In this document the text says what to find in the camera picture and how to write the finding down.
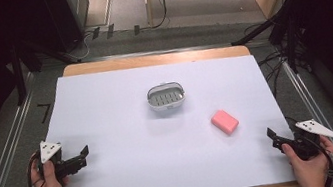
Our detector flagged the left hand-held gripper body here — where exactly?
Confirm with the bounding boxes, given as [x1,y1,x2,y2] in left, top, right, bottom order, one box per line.
[34,137,71,182]

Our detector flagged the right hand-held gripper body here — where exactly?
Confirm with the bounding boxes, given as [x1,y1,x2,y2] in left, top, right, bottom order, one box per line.
[288,115,333,162]

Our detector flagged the person's right hand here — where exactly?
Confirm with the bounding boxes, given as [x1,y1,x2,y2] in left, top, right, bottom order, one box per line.
[279,132,333,187]

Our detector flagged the pink soap bar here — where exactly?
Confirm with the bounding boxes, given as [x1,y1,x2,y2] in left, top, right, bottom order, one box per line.
[209,106,242,139]

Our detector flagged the white table sheet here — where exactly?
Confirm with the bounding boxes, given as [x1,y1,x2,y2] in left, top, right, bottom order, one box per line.
[3,41,302,187]

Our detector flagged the black metal stand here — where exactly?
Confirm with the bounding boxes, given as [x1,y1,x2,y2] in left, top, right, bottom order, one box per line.
[7,32,88,107]

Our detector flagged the black tripod stand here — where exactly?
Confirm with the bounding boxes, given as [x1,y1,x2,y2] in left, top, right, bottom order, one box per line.
[226,1,312,85]

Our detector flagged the metal soap dish basket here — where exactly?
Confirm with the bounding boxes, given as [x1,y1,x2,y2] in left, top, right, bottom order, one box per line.
[144,79,189,114]

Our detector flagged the grey cabinet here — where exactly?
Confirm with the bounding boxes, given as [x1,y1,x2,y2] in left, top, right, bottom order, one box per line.
[63,0,95,39]

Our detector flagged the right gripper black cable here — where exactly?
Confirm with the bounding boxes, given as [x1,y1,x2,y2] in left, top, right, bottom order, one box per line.
[308,130,333,187]

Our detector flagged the black floor cables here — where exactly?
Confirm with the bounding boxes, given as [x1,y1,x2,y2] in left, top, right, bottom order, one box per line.
[254,48,294,101]

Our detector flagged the white floor cable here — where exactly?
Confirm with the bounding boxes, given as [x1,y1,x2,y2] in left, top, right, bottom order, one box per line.
[67,29,98,63]

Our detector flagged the hanging black cable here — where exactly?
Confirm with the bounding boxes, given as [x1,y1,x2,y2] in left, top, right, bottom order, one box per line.
[146,0,175,30]

